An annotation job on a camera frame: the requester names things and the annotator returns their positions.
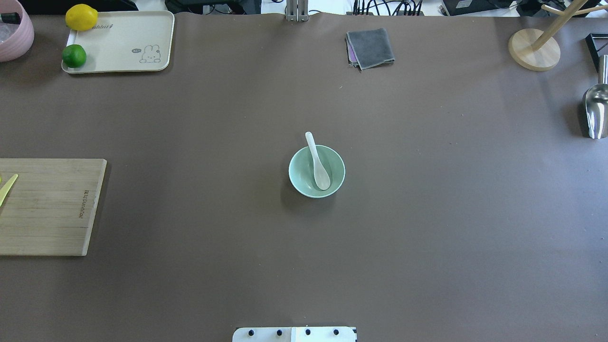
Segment grey folded cloth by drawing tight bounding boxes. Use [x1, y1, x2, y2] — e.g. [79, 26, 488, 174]
[345, 28, 395, 71]

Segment aluminium frame post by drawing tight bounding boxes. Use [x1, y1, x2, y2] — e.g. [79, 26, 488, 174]
[285, 0, 309, 22]

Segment wooden cutting board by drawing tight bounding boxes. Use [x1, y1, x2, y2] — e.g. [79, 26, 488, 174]
[0, 158, 107, 257]

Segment cream serving tray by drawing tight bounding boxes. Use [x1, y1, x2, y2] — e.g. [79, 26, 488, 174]
[61, 10, 175, 74]

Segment green lime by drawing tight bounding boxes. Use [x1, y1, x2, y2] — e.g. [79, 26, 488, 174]
[62, 45, 87, 68]

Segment yellow lemon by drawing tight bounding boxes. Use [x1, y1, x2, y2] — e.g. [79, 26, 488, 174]
[65, 4, 98, 31]

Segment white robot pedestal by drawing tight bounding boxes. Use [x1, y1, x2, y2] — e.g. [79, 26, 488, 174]
[232, 325, 358, 342]

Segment pink bowl with ice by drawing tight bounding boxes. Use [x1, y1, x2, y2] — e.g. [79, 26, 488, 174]
[0, 0, 34, 63]

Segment wooden mug tree stand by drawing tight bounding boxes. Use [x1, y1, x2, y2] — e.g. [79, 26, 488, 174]
[508, 0, 608, 72]

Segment yellow plastic knife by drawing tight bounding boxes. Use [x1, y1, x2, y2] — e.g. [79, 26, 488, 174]
[0, 174, 18, 207]

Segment green ceramic bowl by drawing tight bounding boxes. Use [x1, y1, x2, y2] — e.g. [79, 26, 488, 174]
[288, 145, 346, 199]

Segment metal scoop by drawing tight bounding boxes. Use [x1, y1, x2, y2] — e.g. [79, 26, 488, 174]
[583, 55, 608, 139]

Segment white ceramic spoon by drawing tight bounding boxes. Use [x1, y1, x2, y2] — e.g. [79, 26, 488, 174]
[305, 132, 332, 190]

